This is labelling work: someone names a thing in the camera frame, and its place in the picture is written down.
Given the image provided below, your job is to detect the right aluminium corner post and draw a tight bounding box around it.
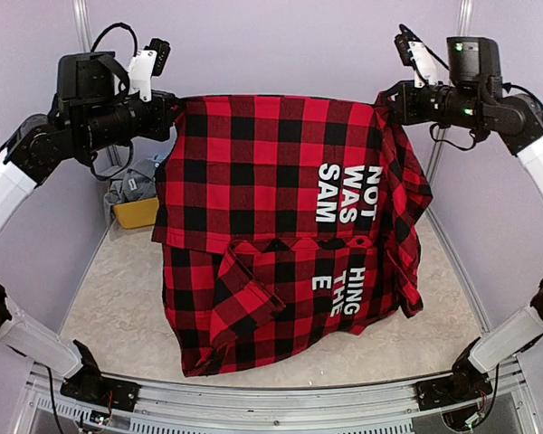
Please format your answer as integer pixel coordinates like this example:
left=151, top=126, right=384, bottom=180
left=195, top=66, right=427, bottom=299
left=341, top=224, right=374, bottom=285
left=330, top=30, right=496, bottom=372
left=425, top=0, right=474, bottom=184

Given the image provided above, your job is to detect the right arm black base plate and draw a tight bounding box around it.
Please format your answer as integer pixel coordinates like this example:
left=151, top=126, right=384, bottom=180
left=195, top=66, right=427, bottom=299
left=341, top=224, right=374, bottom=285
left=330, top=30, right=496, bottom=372
left=414, top=375, right=493, bottom=411

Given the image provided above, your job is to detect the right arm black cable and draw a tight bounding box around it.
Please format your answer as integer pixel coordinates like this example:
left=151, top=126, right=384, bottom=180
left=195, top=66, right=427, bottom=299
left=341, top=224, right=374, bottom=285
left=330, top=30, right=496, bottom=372
left=427, top=121, right=481, bottom=151

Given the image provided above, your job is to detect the aluminium corner post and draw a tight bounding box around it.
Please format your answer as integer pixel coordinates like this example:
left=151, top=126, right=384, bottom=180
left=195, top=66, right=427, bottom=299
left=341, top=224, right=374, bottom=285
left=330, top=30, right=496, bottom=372
left=425, top=0, right=474, bottom=184
left=71, top=0, right=121, bottom=165

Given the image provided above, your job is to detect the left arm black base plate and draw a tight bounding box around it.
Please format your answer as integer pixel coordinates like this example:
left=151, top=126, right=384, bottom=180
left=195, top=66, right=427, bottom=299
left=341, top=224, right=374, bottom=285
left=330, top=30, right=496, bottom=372
left=61, top=377, right=140, bottom=412

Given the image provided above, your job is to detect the yellow plastic basket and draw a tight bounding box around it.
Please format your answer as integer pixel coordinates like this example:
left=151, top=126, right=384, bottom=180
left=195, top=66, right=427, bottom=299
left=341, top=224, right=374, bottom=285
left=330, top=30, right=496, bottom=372
left=112, top=197, right=159, bottom=230

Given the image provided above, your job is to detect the red black plaid shirt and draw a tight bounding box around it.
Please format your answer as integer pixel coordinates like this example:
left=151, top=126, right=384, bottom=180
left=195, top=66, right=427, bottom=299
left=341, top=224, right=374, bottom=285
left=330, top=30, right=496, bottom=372
left=152, top=95, right=433, bottom=377

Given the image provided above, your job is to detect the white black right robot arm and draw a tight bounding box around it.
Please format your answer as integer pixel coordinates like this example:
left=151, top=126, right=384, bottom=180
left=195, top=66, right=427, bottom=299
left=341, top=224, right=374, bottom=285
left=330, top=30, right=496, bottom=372
left=384, top=26, right=543, bottom=410

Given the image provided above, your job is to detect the grey button shirt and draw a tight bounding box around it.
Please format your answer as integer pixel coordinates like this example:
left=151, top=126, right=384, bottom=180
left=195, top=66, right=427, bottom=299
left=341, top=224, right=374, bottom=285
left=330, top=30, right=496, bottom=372
left=102, top=156, right=164, bottom=226

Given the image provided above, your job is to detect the aluminium front frame rail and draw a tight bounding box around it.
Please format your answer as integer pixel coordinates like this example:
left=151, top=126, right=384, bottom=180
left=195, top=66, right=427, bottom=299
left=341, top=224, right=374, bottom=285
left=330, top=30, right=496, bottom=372
left=6, top=359, right=543, bottom=433

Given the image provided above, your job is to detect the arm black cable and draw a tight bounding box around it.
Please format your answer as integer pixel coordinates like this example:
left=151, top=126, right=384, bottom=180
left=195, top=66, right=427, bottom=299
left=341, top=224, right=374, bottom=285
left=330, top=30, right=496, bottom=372
left=427, top=121, right=481, bottom=151
left=90, top=23, right=139, bottom=60

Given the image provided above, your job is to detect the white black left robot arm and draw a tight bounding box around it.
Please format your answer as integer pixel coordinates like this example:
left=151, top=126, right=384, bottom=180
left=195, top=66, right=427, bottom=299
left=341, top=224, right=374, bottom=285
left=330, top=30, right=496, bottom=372
left=0, top=39, right=179, bottom=402

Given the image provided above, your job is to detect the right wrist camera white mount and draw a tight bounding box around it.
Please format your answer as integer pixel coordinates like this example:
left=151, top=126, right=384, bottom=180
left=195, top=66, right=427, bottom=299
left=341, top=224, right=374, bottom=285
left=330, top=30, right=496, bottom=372
left=395, top=24, right=439, bottom=88

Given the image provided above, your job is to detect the left aluminium corner post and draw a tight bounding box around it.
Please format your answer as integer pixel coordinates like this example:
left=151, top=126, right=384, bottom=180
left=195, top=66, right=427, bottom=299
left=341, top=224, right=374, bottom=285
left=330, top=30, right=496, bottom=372
left=71, top=0, right=121, bottom=165

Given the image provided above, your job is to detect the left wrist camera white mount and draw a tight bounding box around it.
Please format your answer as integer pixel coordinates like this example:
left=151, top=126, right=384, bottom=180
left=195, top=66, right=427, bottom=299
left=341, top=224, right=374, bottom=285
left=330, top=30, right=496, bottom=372
left=127, top=38, right=171, bottom=102

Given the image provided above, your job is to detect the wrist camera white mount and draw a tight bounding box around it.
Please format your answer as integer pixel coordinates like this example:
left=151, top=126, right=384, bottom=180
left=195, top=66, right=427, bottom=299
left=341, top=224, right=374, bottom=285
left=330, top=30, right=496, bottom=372
left=127, top=38, right=171, bottom=102
left=395, top=24, right=439, bottom=88

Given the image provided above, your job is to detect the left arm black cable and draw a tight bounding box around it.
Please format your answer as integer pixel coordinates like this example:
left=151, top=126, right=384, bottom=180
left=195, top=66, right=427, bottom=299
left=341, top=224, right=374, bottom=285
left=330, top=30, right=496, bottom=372
left=90, top=23, right=139, bottom=60

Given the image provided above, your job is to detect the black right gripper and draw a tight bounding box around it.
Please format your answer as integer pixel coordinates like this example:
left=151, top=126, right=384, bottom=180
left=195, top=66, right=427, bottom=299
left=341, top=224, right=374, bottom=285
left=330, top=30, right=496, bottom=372
left=386, top=77, right=490, bottom=129

